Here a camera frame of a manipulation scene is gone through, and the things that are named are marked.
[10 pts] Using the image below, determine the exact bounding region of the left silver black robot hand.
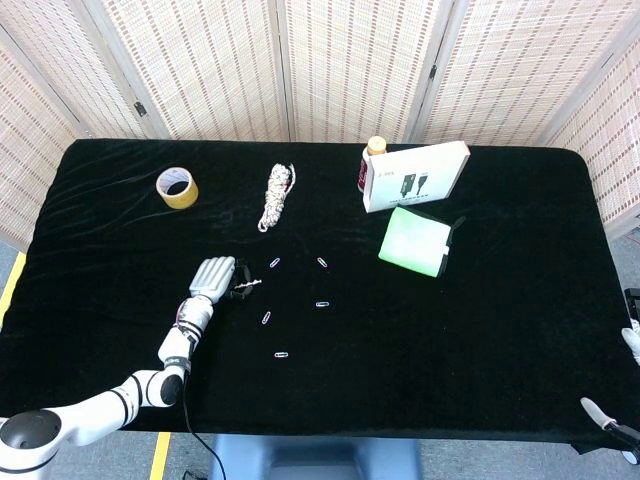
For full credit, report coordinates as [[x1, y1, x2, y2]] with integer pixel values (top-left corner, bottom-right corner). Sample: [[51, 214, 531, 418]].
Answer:
[[188, 255, 253, 302]]

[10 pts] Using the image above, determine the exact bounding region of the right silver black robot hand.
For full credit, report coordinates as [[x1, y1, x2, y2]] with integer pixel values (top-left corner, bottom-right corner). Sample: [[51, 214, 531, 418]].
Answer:
[[579, 327, 640, 464]]

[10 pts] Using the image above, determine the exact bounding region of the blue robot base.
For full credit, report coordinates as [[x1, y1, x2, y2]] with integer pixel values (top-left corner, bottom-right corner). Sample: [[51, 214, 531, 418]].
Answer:
[[208, 433, 422, 480]]

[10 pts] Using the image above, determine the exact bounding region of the yellow adhesive tape roll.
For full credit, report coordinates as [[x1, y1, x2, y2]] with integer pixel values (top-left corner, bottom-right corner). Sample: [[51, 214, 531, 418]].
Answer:
[[155, 167, 199, 210]]

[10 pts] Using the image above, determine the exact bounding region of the black velvet table cloth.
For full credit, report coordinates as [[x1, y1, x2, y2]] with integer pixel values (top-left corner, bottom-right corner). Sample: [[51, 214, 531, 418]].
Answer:
[[0, 138, 640, 446]]

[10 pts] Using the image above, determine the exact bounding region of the orange capped bottle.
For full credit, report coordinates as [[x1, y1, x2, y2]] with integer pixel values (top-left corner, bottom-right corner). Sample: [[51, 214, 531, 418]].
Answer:
[[356, 136, 388, 193]]

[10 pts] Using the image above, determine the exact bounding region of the woven bamboo folding screen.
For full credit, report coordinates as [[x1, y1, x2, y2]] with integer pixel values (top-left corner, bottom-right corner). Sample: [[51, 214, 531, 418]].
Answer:
[[0, 0, 640, 254]]

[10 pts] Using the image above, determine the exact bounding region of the white braided rope bundle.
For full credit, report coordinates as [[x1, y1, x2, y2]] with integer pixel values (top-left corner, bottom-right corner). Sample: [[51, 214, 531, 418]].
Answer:
[[256, 161, 298, 234]]

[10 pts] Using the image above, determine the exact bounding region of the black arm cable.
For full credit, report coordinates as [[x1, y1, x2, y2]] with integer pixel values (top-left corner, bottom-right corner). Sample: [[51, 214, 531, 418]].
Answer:
[[177, 367, 224, 480]]

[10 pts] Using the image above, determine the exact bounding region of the white cable product box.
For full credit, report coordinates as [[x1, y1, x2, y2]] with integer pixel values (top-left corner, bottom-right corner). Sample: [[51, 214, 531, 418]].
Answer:
[[362, 140, 472, 215]]

